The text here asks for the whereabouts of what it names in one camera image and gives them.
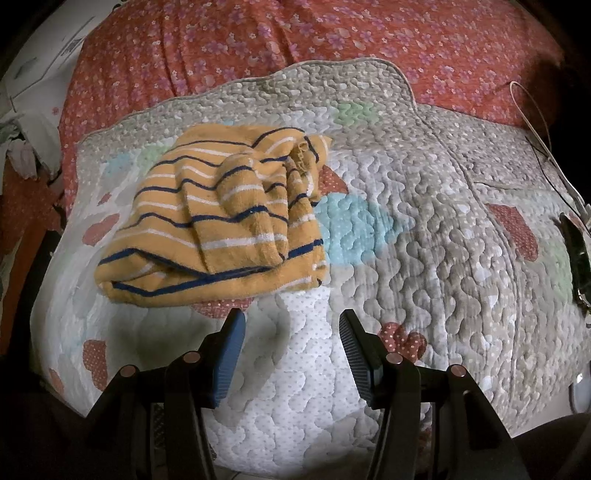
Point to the red floral bedsheet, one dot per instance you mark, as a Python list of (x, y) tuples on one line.
[(277, 46)]

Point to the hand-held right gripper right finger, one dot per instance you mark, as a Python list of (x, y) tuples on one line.
[(356, 350)]

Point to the dark flat device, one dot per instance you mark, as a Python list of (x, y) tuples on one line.
[(578, 258)]

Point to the cardboard box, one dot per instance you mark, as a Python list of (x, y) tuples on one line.
[(41, 60)]

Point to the yellow striped small garment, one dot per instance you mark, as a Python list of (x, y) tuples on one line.
[(217, 217)]

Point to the grey quilted heart-print mat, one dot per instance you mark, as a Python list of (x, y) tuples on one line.
[(415, 277)]

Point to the white crumpled cloth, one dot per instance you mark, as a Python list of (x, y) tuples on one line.
[(21, 147)]

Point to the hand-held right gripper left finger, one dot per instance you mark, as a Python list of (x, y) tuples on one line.
[(231, 350)]

